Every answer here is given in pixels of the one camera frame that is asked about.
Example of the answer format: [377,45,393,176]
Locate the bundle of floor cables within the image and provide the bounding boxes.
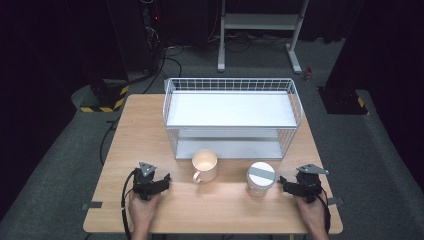
[166,30,292,54]

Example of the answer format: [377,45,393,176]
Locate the white metal stand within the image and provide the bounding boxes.
[216,0,310,75]

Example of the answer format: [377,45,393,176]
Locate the clear jar with white lid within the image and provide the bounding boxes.
[246,161,277,197]

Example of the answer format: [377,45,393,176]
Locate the black base with yellow stripes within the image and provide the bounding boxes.
[79,78,130,114]
[317,85,371,116]

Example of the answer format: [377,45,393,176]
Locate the person's left hand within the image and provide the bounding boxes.
[128,191,163,234]

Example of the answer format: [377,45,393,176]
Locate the dark curtain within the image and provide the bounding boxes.
[0,0,130,221]
[324,0,424,183]

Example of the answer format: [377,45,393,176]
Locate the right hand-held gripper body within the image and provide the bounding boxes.
[287,163,330,204]

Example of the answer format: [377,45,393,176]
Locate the right hand-held gripper black cable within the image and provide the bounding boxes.
[316,186,332,235]

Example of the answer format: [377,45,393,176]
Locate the left hand-held gripper black cable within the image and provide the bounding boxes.
[120,168,138,240]

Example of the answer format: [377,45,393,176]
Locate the cream mug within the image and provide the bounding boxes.
[191,148,219,185]

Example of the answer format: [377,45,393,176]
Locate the white wire storage rack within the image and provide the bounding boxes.
[162,77,305,162]

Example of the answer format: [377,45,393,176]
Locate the black equipment tower with wires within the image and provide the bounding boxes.
[137,0,165,76]

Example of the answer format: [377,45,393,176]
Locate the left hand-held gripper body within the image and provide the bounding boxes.
[132,161,167,201]

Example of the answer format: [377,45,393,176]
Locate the thin black floor cable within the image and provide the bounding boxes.
[99,117,122,167]

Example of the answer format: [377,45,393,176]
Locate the person's right hand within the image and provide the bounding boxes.
[294,194,327,235]

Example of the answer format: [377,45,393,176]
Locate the hand-held gripper black cable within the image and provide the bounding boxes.
[316,186,332,235]
[120,168,138,240]

